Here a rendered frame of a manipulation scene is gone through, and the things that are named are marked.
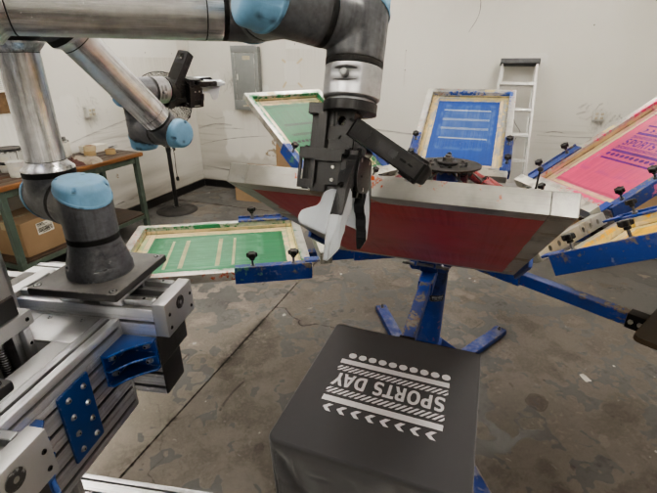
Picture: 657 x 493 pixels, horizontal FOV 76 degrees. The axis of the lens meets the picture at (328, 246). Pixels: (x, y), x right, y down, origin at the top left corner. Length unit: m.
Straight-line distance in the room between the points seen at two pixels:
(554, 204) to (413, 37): 4.72
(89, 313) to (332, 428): 0.65
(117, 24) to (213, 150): 5.94
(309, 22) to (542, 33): 4.79
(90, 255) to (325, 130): 0.71
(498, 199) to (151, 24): 0.53
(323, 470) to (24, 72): 1.08
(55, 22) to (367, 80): 0.37
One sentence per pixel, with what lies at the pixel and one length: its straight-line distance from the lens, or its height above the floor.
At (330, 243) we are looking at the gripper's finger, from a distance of 0.50.
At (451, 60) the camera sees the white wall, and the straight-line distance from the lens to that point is 5.28.
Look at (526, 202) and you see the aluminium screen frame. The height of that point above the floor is 1.54.
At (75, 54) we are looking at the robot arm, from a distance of 1.11.
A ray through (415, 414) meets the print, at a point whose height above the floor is 0.95.
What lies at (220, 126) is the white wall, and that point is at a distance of 6.41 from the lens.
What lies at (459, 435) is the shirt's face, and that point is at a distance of 1.10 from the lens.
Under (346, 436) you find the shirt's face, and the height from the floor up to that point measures 0.95.
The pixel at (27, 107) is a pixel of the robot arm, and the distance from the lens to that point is 1.18.
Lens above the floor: 1.73
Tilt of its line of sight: 24 degrees down
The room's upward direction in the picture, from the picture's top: straight up
